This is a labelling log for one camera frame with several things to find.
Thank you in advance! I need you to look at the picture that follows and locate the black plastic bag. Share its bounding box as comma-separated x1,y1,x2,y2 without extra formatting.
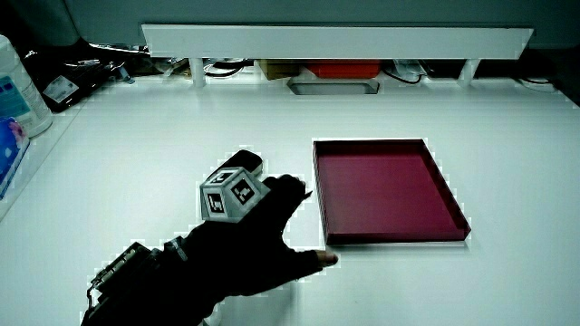
22,43,135,113

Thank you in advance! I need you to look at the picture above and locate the person's left hand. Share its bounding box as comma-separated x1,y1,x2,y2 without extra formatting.
179,167,340,310

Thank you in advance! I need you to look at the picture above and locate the black and white eraser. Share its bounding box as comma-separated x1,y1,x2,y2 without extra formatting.
216,149,265,178

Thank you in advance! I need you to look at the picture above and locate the black cable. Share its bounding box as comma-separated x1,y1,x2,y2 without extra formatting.
382,67,423,85

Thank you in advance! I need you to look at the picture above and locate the white cable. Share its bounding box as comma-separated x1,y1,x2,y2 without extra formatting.
515,75,559,93

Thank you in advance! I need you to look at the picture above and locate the red tray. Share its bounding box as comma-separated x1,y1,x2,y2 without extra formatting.
312,138,472,246

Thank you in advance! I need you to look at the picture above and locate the white wipes canister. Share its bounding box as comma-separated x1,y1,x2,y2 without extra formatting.
0,34,53,139

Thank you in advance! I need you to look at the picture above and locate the brown cardboard box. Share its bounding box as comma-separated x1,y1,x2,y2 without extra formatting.
257,59,301,82

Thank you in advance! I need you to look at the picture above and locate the grey cable grommet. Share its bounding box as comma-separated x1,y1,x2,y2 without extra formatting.
286,78,382,96

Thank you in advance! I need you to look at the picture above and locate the person's left forearm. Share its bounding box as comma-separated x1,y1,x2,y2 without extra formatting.
80,235,223,326

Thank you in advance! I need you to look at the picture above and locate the blue packet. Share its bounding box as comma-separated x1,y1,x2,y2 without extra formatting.
0,116,31,200

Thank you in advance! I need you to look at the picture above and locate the white desk shelf riser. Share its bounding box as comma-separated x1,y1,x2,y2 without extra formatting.
140,23,535,89

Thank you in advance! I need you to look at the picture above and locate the orange box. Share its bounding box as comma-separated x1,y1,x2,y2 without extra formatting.
306,60,382,80

